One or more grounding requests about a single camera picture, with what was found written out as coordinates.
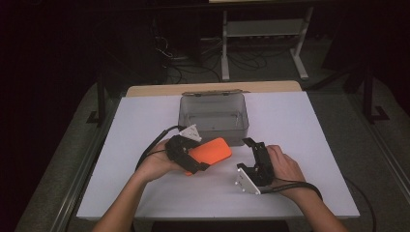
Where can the person's right hand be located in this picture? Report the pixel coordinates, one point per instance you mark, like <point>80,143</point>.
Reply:
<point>285,166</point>

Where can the transparent grey plastic box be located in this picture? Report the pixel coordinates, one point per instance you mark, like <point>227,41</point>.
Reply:
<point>214,116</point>

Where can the light wooden table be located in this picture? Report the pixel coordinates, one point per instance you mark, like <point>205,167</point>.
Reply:
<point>212,87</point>

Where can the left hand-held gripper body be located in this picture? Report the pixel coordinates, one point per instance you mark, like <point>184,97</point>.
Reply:
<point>177,150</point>

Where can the orange phone case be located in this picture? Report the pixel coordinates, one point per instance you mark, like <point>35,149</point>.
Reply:
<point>211,151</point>

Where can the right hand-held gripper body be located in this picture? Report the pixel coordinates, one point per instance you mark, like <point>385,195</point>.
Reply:
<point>259,169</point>

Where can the white metal table frame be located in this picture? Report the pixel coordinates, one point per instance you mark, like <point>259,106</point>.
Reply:
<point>264,29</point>

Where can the grey metal rail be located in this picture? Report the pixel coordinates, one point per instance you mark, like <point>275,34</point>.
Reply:
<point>383,148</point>
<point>83,167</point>

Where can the person's left hand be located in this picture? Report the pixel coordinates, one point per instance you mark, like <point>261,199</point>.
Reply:
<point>156,162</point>

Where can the black metal stand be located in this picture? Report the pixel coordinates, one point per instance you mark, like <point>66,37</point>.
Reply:
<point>369,96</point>
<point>101,100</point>

